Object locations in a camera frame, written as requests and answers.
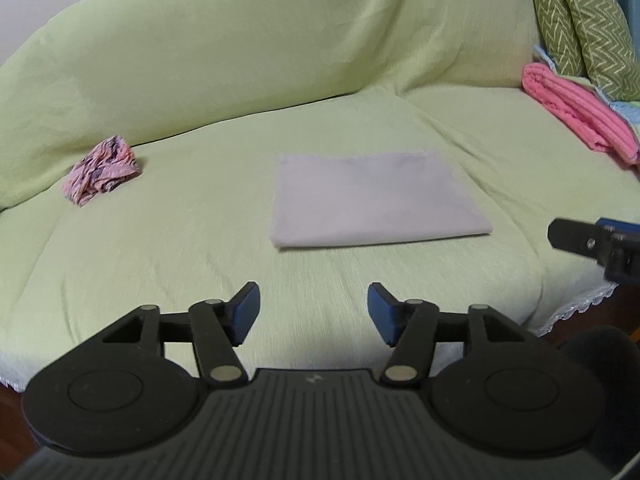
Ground grey cloth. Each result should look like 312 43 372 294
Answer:
269 149 495 251

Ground green zigzag cushion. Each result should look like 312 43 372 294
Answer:
525 0 587 79
556 0 639 102

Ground pink folded towel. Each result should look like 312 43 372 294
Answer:
521 62 640 167

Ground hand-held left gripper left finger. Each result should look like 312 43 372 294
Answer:
102 281 262 388

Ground green covered sofa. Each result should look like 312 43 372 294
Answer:
0 0 622 392

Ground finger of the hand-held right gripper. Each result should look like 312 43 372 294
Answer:
547 217 608 262
596 217 640 287

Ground pink patterned cloth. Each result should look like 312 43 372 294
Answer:
62 134 142 209

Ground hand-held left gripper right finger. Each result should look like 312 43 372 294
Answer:
367 282 526 388

